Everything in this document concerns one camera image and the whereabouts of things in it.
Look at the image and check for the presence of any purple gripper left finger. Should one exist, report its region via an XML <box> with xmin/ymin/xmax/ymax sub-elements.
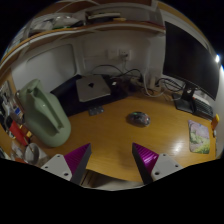
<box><xmin>42</xmin><ymin>143</ymin><xmax>92</xmax><ymax>185</ymax></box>

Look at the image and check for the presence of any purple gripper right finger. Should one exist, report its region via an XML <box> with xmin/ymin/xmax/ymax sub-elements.
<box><xmin>132</xmin><ymin>143</ymin><xmax>182</xmax><ymax>185</ymax></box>

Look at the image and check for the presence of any dark computer mouse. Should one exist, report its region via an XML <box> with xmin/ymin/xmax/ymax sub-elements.
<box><xmin>127</xmin><ymin>112</ymin><xmax>150</xmax><ymax>127</ymax></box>

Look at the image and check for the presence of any colourful picture mouse pad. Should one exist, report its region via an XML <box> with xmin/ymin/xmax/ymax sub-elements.
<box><xmin>188</xmin><ymin>120</ymin><xmax>210</xmax><ymax>154</ymax></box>

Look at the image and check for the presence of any grey round cup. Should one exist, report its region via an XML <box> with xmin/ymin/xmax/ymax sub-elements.
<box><xmin>24</xmin><ymin>143</ymin><xmax>46</xmax><ymax>165</ymax></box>

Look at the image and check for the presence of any green watering can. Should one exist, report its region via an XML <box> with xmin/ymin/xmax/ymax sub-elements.
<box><xmin>17</xmin><ymin>79</ymin><xmax>71</xmax><ymax>147</ymax></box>

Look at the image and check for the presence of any small grey card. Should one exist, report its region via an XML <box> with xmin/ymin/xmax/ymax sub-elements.
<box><xmin>88</xmin><ymin>106</ymin><xmax>104</xmax><ymax>116</ymax></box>

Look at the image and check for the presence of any red box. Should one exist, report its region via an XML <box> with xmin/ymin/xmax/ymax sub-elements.
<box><xmin>9</xmin><ymin>121</ymin><xmax>29</xmax><ymax>146</ymax></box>

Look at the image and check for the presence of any black keyboard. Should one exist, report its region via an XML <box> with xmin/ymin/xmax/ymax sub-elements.
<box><xmin>172</xmin><ymin>92</ymin><xmax>215</xmax><ymax>121</ymax></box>

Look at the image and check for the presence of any silver laptop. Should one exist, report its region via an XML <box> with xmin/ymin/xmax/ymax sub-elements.
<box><xmin>76</xmin><ymin>75</ymin><xmax>111</xmax><ymax>102</ymax></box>

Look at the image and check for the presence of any white power strip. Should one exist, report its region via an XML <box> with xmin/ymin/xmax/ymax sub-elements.
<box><xmin>144</xmin><ymin>76</ymin><xmax>156</xmax><ymax>90</ymax></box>

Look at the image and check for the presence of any black desk mat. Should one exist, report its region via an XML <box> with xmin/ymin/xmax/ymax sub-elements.
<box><xmin>51</xmin><ymin>75</ymin><xmax>128</xmax><ymax>116</ymax></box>

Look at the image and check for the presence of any black computer monitor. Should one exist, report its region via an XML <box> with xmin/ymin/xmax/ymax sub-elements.
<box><xmin>162</xmin><ymin>20</ymin><xmax>221</xmax><ymax>114</ymax></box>

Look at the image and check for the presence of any white wall socket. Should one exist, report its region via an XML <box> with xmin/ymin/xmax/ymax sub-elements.
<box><xmin>107</xmin><ymin>49</ymin><xmax>131</xmax><ymax>61</ymax></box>

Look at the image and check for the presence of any wooden wall shelf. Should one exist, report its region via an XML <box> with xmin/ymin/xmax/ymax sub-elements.
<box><xmin>0</xmin><ymin>0</ymin><xmax>166</xmax><ymax>71</ymax></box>

